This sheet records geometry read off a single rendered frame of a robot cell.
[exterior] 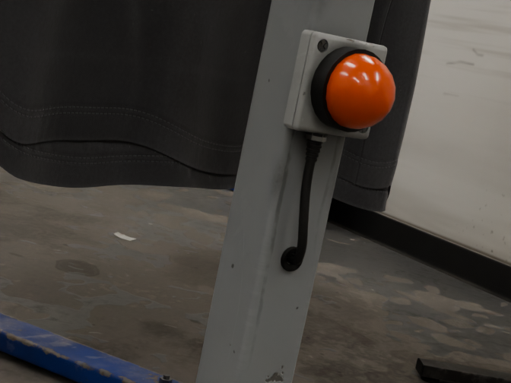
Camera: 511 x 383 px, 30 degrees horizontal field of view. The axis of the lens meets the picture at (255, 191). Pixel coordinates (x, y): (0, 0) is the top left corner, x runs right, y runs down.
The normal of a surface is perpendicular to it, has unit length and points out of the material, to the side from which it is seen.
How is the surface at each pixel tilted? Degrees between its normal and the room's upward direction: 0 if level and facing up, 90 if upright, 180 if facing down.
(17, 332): 1
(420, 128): 90
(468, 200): 90
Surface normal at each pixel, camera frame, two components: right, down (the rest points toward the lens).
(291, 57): -0.81, -0.07
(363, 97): 0.04, 0.34
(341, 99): -0.53, 0.19
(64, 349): 0.22, -0.95
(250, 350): 0.54, 0.25
